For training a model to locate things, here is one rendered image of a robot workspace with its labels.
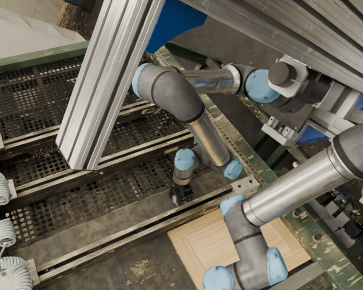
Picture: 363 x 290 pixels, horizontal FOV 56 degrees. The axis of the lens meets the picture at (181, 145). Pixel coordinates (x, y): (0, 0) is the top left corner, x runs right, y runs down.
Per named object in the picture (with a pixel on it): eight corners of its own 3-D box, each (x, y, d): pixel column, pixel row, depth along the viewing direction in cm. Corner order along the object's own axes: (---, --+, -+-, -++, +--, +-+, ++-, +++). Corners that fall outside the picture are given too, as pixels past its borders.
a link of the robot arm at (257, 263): (267, 230, 78) (224, 247, 81) (288, 279, 73) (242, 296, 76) (272, 232, 85) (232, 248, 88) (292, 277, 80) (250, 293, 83)
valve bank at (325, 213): (390, 231, 149) (373, 237, 133) (366, 250, 156) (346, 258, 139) (312, 152, 177) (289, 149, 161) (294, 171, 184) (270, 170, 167)
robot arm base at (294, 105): (286, 71, 139) (273, 65, 132) (316, 87, 130) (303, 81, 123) (268, 103, 145) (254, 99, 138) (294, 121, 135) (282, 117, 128)
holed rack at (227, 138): (286, 207, 153) (287, 206, 153) (281, 209, 152) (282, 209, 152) (139, 29, 246) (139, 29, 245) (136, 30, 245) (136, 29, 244)
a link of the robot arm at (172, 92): (196, 71, 93) (249, 164, 127) (172, 63, 101) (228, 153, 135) (169, 100, 91) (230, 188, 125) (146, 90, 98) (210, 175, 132)
